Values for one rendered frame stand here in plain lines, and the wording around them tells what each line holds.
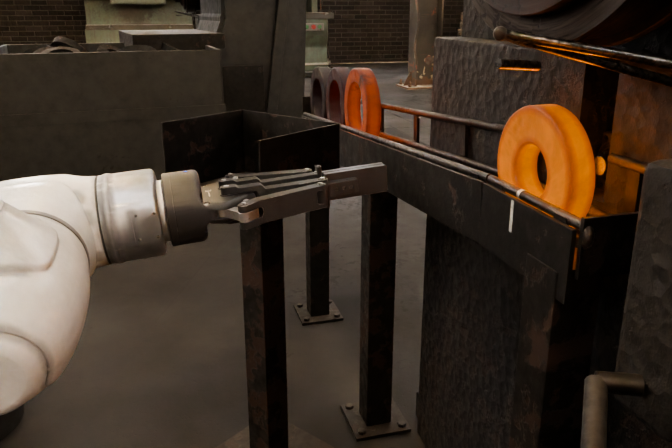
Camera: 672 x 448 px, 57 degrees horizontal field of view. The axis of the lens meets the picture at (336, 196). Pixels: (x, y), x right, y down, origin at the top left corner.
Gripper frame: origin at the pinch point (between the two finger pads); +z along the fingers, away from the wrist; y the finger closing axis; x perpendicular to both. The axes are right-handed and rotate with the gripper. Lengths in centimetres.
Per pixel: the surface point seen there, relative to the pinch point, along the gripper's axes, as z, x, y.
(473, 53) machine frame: 30.9, 8.5, -32.0
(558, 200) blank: 21.6, -4.0, 5.8
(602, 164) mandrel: 31.3, -2.6, 0.4
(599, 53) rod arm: 20.9, 12.5, 12.3
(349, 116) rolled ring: 22, -8, -77
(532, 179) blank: 23.8, -4.2, -2.8
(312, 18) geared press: 187, -13, -807
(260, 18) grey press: 36, 9, -289
